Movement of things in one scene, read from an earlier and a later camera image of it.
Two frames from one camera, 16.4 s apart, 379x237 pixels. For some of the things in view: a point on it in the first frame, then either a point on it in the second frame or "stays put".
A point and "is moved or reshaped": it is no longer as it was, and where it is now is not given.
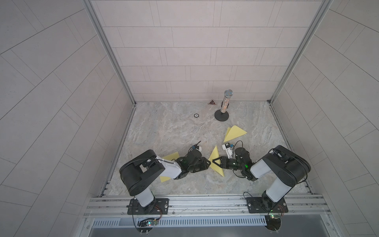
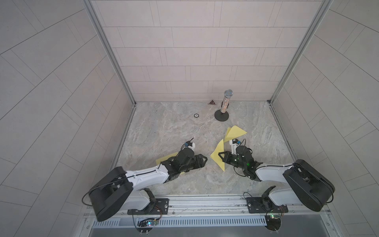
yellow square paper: x=171 y=157 stays put
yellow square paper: x=215 y=154 is moved or reshaped
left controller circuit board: x=146 y=225 stays put
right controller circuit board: x=273 y=222 stays put
